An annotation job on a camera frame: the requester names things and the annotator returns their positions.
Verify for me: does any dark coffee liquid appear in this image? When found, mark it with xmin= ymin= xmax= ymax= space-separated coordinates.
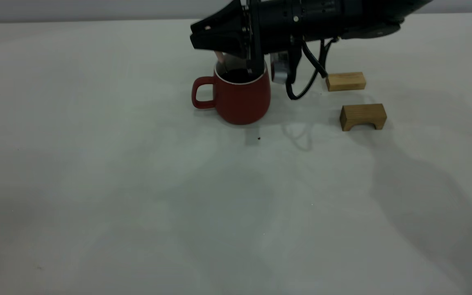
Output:
xmin=221 ymin=68 xmax=258 ymax=84

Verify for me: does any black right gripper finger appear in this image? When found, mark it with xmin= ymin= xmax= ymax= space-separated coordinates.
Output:
xmin=190 ymin=0 xmax=247 ymax=38
xmin=190 ymin=35 xmax=248 ymax=59

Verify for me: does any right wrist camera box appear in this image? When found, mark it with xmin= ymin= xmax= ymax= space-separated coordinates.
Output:
xmin=270 ymin=39 xmax=303 ymax=85

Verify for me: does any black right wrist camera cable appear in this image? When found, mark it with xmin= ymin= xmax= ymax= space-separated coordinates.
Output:
xmin=286 ymin=37 xmax=340 ymax=101

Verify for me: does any red ceramic mug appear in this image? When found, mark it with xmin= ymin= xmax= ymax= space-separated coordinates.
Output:
xmin=191 ymin=52 xmax=271 ymax=125

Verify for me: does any flat rectangular wooden block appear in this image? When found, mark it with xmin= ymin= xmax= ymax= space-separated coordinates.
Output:
xmin=325 ymin=72 xmax=366 ymax=92

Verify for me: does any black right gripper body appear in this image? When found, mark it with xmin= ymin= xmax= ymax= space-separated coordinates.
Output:
xmin=242 ymin=0 xmax=345 ymax=79

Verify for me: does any arch shaped wooden block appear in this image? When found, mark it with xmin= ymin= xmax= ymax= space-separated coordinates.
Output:
xmin=339 ymin=103 xmax=387 ymax=132

